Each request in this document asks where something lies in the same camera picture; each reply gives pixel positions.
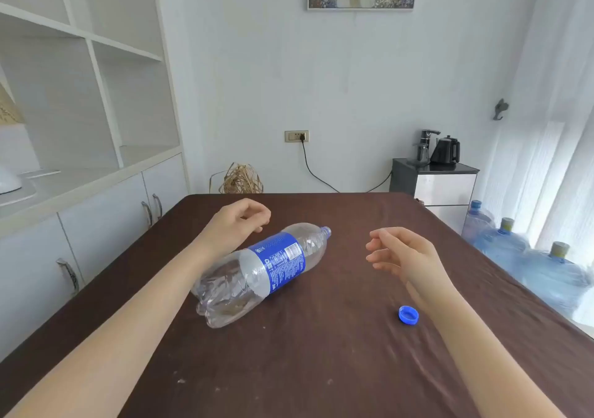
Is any person's left hand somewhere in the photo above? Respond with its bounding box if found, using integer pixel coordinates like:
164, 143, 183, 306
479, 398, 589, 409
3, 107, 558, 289
200, 198, 272, 252

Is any person's right hand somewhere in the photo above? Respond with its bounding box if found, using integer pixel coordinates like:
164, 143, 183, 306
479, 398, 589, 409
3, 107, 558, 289
366, 227, 458, 314

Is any person's right forearm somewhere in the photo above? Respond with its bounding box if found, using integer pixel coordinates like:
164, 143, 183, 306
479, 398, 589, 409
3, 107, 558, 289
420, 290, 568, 418

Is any person's left forearm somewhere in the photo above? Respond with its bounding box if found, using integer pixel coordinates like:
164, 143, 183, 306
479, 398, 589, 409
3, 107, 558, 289
5, 234, 233, 418

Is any dried straw bundle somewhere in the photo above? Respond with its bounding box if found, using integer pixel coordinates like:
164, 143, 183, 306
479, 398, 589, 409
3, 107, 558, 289
209, 163, 264, 195

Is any clear plastic bottle blue label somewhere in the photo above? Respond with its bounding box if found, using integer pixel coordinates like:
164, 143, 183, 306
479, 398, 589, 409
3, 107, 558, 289
191, 221, 332, 329

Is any blue water jug yellow cap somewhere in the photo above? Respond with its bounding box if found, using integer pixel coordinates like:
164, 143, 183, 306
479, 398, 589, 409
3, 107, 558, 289
519, 241, 593, 321
473, 217, 531, 279

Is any black and white side cabinet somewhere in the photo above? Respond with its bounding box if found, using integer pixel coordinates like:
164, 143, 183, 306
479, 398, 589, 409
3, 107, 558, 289
389, 158, 480, 236

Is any brown tablecloth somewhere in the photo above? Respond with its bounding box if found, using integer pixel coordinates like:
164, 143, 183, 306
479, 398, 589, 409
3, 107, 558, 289
0, 194, 594, 418

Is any black electric kettle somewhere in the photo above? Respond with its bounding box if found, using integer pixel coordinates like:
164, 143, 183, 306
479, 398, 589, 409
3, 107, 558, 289
430, 136, 461, 168

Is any black water dispenser tap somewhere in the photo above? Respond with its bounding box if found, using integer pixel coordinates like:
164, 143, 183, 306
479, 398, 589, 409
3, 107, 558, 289
408, 129, 441, 167

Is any white shelf cabinet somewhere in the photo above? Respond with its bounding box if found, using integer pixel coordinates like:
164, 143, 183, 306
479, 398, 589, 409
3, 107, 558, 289
0, 0, 190, 363

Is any white sheer curtain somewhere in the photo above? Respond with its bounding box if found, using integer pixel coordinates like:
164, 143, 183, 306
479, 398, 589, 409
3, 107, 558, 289
483, 0, 594, 265

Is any white rounded appliance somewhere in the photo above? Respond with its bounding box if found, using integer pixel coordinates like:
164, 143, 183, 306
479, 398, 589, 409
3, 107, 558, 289
0, 166, 61, 207

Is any beige woven fan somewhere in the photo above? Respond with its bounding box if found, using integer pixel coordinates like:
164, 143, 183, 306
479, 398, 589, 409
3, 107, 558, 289
0, 81, 26, 125

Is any black power cable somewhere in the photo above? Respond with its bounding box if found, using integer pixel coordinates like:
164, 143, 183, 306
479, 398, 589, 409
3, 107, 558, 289
299, 134, 393, 194

